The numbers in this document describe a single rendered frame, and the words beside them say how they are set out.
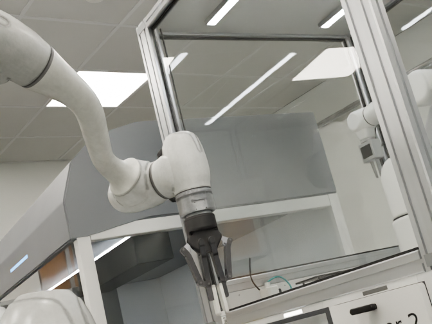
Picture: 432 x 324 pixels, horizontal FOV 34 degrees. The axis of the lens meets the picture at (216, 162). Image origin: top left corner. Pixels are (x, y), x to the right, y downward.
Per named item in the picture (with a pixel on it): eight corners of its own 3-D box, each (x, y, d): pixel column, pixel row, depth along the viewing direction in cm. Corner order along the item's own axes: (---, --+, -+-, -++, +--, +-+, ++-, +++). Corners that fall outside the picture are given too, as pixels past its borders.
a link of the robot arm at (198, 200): (215, 184, 166) (221, 208, 165) (207, 194, 175) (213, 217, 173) (178, 191, 164) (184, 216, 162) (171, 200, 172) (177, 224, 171)
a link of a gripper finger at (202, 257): (204, 238, 164) (198, 238, 164) (212, 285, 161) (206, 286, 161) (201, 241, 168) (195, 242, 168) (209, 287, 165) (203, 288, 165)
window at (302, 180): (423, 247, 139) (296, -153, 163) (220, 314, 209) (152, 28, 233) (425, 247, 139) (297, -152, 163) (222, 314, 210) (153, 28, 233)
